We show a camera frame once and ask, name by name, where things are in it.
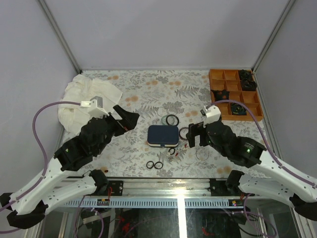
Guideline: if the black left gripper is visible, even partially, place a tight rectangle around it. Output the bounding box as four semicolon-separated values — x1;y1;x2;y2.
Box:
97;106;141;156

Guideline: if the cream navy jewelry box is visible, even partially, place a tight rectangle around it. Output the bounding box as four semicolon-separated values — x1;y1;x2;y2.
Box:
147;125;179;148

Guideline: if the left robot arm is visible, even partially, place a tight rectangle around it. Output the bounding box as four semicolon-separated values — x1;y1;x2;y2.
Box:
0;105;140;229

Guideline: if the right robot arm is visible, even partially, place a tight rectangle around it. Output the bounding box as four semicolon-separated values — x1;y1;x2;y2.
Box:
186;121;317;221

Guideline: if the black bangle behind box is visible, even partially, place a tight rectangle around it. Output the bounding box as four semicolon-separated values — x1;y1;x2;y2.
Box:
165;114;179;126

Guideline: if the floral patterned tablecloth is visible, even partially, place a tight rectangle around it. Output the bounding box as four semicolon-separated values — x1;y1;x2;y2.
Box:
77;70;264;179

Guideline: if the silver hoop bangle right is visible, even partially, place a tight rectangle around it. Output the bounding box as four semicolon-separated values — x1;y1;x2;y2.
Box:
195;148;210;161

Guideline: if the dark flower with blue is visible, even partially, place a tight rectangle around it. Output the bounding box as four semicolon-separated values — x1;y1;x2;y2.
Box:
230;103;247;116

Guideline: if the dark purple bangle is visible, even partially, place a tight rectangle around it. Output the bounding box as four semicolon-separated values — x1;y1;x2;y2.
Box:
179;127;188;141

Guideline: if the white crumpled cloth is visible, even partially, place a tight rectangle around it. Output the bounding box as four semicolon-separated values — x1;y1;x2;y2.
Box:
58;74;123;135

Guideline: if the dark fabric flower in tray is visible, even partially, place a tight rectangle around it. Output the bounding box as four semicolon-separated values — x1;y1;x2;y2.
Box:
238;69;257;91

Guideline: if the wooden compartment tray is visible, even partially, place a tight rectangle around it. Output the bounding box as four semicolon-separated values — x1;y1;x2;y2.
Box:
209;69;264;121

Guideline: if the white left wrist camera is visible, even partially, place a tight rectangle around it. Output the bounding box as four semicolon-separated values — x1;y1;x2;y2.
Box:
80;96;109;119

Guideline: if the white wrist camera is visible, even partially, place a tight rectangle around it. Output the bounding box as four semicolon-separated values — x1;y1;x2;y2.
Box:
201;106;221;127
80;96;109;119

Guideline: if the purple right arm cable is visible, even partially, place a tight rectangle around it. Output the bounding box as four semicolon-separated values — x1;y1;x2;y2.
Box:
210;100;317;238

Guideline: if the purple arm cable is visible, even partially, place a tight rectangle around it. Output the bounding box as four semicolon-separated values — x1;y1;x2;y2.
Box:
210;100;317;238
0;101;84;235

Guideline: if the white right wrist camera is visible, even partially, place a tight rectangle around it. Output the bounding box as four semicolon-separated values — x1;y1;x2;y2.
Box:
201;106;221;127

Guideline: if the aluminium mounting rail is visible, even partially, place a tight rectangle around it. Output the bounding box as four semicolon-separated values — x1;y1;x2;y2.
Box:
64;178;243;209

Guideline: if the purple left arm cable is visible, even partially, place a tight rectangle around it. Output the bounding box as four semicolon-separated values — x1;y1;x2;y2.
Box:
0;101;84;235

